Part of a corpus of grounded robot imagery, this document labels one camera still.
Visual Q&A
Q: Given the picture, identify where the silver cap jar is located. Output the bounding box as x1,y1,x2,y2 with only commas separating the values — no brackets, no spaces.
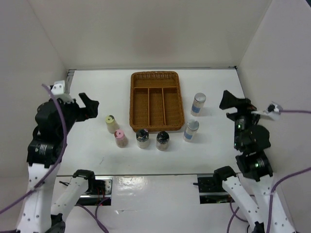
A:
190,93,206,117
184,119,199,142

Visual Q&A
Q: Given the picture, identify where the yellow cap spice bottle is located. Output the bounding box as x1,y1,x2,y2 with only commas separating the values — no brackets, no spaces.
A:
105,115,119,134

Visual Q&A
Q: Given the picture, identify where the purple cable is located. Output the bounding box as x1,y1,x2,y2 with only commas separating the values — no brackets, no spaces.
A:
227,109,311,233
0,83,109,233

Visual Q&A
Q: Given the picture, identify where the black cap bottle right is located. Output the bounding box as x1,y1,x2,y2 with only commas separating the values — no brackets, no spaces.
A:
156,131,170,151

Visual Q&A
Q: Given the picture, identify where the black cap bottle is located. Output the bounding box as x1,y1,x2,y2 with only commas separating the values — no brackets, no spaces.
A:
136,129,150,149
156,131,170,151

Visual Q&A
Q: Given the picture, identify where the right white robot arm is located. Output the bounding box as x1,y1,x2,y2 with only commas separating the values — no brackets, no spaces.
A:
213,90,295,233

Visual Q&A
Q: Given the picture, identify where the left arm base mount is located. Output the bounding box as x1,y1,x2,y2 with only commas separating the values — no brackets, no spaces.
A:
77,176,113,206

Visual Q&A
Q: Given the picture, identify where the pink cap spice bottle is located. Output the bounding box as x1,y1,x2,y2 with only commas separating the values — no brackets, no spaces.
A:
114,129,128,148

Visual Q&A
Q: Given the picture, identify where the brown wicker divided basket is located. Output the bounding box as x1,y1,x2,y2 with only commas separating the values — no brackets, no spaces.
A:
129,71,185,132

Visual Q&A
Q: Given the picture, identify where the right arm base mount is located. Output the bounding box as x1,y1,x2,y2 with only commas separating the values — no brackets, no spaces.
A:
192,175,233,204

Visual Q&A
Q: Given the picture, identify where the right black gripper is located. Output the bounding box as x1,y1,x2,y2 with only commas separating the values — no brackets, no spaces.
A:
219,89,266,148

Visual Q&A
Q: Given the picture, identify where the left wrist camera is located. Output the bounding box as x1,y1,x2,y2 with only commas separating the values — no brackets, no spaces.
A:
51,80,74,103

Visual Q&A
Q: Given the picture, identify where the black cap bottle left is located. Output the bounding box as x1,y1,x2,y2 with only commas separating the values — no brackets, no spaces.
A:
136,129,150,149

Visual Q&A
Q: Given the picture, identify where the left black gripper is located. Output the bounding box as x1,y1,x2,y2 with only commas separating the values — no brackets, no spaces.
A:
57,92,100,136

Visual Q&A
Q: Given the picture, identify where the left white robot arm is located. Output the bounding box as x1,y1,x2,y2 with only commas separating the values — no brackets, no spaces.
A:
16,93,99,233

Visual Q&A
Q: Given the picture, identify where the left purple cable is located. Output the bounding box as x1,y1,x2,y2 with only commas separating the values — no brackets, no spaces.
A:
0,83,109,233

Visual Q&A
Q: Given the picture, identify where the aluminium table rail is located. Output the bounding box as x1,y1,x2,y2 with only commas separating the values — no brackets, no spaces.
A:
65,69,76,94

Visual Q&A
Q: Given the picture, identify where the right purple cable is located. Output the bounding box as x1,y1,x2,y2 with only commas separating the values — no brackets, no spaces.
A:
227,109,311,233

